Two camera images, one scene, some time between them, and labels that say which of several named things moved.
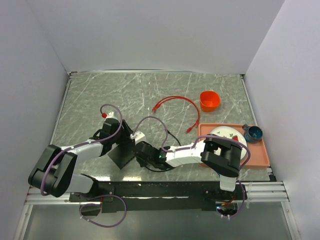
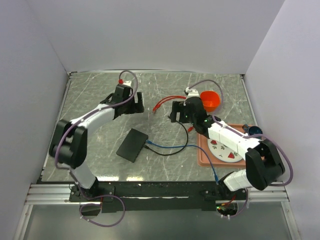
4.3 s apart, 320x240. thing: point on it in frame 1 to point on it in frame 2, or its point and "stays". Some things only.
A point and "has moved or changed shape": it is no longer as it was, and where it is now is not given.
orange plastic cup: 209,101 stays
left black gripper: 126,134 to 137,107
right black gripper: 142,162 to 177,107
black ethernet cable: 172,168 has moved or changed shape
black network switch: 121,155 has moved or changed shape
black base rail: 146,196 stays
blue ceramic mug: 252,134 stays
